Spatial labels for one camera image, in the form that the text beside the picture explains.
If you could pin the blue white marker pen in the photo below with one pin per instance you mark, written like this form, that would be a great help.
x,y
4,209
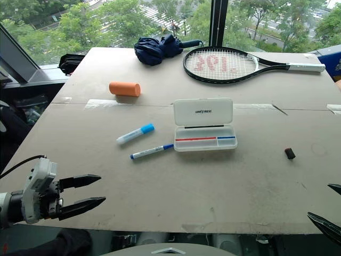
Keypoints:
x,y
152,152

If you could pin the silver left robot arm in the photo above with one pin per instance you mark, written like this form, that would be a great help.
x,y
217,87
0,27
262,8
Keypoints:
x,y
9,206

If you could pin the black white tennis racket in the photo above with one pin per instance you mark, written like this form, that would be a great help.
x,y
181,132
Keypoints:
x,y
226,65

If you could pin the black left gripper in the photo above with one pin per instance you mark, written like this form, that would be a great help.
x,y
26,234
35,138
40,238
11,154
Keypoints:
x,y
50,200

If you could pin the white open pencil case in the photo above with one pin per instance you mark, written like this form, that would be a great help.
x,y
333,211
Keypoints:
x,y
203,125

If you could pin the orange foam cylinder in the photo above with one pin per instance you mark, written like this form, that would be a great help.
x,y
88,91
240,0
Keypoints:
x,y
124,89

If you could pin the small dark brown eraser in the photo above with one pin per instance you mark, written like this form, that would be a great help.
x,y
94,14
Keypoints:
x,y
290,153

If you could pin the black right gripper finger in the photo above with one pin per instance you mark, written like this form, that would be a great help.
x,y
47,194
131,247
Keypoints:
x,y
335,188
326,226

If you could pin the grey robot torso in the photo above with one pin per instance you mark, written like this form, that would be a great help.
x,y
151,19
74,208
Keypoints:
x,y
165,249

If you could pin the white marker light-blue cap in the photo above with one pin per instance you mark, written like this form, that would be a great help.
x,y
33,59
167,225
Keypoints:
x,y
136,134

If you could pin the navy folded umbrella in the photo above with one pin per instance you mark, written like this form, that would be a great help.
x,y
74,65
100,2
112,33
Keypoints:
x,y
160,49

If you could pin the black folded bag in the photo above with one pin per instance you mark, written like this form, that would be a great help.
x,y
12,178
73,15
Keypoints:
x,y
69,62

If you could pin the slanted grey window frame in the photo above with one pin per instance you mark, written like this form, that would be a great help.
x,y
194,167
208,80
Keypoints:
x,y
18,57

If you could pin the blue box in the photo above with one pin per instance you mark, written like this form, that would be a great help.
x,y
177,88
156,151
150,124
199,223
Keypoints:
x,y
330,61

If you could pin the black window frame post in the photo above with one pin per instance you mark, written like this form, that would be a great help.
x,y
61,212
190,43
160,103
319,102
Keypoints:
x,y
218,22

